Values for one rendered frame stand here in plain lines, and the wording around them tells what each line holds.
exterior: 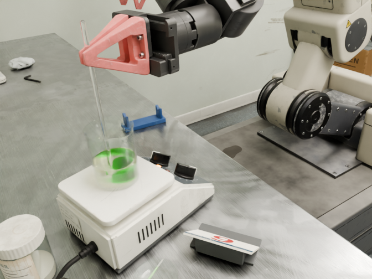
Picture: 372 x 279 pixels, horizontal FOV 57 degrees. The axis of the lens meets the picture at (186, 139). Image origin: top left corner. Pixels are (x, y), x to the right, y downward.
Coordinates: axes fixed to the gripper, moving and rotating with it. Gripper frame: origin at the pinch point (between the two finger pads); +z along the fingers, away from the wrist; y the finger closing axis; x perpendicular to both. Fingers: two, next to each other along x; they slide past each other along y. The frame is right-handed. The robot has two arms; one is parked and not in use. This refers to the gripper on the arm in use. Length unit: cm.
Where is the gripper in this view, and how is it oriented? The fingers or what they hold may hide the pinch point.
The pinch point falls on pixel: (88, 57)
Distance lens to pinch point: 41.3
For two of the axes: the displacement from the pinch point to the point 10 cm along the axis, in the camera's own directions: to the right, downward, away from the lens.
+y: 6.9, 3.4, -6.4
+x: 0.5, 8.6, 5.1
